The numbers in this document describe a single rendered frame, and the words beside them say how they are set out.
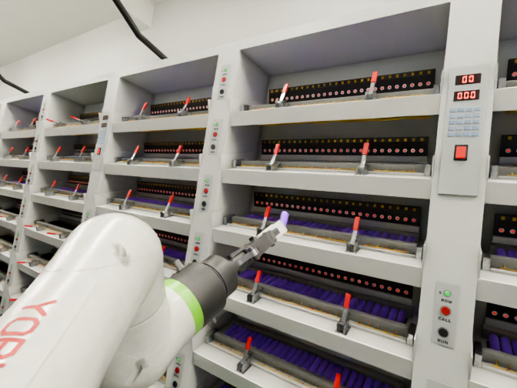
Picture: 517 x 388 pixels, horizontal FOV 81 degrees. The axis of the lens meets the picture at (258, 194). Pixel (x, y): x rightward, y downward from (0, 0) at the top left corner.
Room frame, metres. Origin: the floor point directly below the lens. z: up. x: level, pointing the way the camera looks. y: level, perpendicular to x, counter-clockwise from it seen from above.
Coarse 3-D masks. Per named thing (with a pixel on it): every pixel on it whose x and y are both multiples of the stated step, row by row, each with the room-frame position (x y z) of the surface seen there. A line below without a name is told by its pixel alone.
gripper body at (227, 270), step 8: (208, 256) 0.54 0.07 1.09; (216, 256) 0.53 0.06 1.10; (240, 256) 0.53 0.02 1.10; (208, 264) 0.51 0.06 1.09; (216, 264) 0.51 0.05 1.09; (224, 264) 0.51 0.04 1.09; (232, 264) 0.52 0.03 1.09; (216, 272) 0.50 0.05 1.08; (224, 272) 0.51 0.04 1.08; (232, 272) 0.52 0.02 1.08; (224, 280) 0.50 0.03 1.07; (232, 280) 0.51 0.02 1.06; (232, 288) 0.52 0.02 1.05
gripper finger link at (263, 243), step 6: (264, 234) 0.60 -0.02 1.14; (270, 234) 0.60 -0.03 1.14; (258, 240) 0.56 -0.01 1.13; (264, 240) 0.57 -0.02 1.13; (270, 240) 0.59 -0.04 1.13; (276, 240) 0.60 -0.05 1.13; (252, 246) 0.53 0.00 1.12; (258, 246) 0.55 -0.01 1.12; (264, 246) 0.57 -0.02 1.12; (258, 252) 0.55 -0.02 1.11; (264, 252) 0.56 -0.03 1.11; (258, 258) 0.53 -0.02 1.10
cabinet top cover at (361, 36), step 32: (416, 0) 0.70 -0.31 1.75; (448, 0) 0.66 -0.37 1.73; (512, 0) 0.63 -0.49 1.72; (288, 32) 0.89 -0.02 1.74; (320, 32) 0.84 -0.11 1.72; (352, 32) 0.82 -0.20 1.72; (384, 32) 0.80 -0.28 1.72; (416, 32) 0.78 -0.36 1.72; (512, 32) 0.73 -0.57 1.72; (160, 64) 1.22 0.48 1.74; (192, 64) 1.15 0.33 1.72; (256, 64) 1.07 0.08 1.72; (288, 64) 1.04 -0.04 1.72; (320, 64) 1.01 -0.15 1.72
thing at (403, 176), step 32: (224, 160) 1.00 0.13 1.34; (256, 160) 1.11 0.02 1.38; (288, 160) 1.03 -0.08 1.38; (320, 160) 0.97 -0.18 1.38; (352, 160) 0.93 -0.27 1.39; (384, 160) 0.88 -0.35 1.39; (416, 160) 0.83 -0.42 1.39; (352, 192) 0.76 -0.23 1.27; (384, 192) 0.72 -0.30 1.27; (416, 192) 0.68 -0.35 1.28
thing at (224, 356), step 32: (224, 320) 1.11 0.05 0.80; (192, 352) 0.99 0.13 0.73; (224, 352) 0.98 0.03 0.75; (256, 352) 0.94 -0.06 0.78; (288, 352) 0.95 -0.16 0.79; (320, 352) 0.94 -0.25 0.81; (256, 384) 0.86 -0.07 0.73; (288, 384) 0.85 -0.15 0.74; (320, 384) 0.83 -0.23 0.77; (352, 384) 0.83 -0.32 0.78; (384, 384) 0.82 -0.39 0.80
